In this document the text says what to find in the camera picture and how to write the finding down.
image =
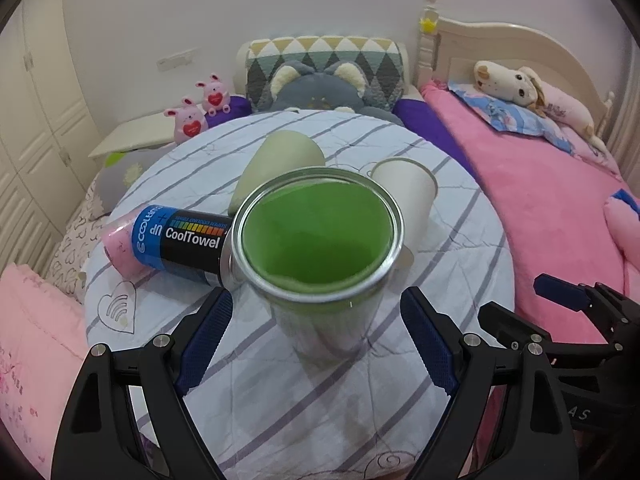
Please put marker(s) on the pink plush cushion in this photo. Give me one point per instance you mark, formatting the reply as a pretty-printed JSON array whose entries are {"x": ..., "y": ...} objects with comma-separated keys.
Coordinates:
[{"x": 625, "y": 230}]

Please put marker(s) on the grey bear plush pillow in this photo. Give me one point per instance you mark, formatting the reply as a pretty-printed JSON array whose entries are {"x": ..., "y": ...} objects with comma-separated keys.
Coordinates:
[{"x": 320, "y": 91}]

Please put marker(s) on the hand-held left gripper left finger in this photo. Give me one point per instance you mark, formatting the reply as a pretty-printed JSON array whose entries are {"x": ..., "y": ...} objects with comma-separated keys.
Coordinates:
[{"x": 210, "y": 332}]

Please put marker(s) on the white wall plate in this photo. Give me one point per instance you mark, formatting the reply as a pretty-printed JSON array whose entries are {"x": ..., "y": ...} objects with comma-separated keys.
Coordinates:
[{"x": 175, "y": 60}]

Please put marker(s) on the white flat board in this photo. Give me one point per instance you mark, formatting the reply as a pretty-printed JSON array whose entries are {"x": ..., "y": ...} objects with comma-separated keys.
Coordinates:
[{"x": 135, "y": 135}]

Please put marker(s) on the white wardrobe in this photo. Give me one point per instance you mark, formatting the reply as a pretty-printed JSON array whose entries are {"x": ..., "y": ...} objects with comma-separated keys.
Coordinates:
[{"x": 30, "y": 135}]

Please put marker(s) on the cream wooden headboard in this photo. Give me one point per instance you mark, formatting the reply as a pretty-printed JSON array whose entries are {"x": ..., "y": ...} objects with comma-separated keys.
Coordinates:
[{"x": 475, "y": 40}]

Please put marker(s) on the yellow star sticker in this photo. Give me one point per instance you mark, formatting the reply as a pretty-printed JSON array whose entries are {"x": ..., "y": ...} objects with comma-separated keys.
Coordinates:
[{"x": 428, "y": 25}]

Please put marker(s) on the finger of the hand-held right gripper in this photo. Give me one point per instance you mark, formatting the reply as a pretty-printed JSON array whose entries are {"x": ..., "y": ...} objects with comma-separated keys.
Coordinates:
[
  {"x": 560, "y": 291},
  {"x": 510, "y": 323}
]

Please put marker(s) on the cream dog plush toy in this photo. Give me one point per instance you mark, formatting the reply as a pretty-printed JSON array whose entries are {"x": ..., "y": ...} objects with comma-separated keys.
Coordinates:
[{"x": 505, "y": 77}]

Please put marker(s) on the blue printed pillow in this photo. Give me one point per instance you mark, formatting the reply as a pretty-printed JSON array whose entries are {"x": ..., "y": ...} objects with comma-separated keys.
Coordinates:
[{"x": 510, "y": 116}]

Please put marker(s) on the pink towel bottle black label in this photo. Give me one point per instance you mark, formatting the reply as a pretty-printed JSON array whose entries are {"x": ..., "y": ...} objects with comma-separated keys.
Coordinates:
[{"x": 190, "y": 250}]

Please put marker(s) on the green steel cup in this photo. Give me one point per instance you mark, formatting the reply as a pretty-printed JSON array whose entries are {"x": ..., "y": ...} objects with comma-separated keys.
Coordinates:
[{"x": 310, "y": 230}]

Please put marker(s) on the white paper cup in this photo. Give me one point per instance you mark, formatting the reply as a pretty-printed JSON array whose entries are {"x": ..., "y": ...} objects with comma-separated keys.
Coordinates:
[{"x": 410, "y": 195}]

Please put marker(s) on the grey flower pillow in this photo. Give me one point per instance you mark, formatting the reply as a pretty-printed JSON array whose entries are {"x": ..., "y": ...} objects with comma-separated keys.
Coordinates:
[{"x": 120, "y": 180}]

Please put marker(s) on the pink bunny plush toy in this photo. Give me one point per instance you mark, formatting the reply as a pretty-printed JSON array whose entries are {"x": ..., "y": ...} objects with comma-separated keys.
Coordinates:
[
  {"x": 187, "y": 122},
  {"x": 215, "y": 95}
]

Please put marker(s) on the pink embroidered quilt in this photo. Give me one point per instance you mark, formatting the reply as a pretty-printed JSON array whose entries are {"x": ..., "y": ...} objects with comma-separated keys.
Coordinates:
[{"x": 35, "y": 350}]

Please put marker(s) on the diamond patterned cushion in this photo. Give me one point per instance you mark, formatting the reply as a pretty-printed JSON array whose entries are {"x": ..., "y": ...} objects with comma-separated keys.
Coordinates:
[{"x": 325, "y": 52}]

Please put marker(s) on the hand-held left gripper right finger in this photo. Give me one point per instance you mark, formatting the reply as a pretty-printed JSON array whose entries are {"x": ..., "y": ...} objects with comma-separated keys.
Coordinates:
[{"x": 431, "y": 342}]

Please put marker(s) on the pink fleece blanket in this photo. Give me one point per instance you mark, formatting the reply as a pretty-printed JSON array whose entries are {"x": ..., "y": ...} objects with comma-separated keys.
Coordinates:
[{"x": 525, "y": 185}]

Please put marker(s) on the pale green cup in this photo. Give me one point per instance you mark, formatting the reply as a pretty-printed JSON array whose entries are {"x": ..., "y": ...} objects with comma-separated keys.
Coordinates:
[{"x": 280, "y": 160}]

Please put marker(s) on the heart printed pillow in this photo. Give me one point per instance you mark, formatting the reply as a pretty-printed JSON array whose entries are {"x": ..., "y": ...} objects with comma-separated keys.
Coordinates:
[{"x": 75, "y": 245}]

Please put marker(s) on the striped table cloth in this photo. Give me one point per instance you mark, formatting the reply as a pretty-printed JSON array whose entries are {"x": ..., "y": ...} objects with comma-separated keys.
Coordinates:
[{"x": 320, "y": 410}]

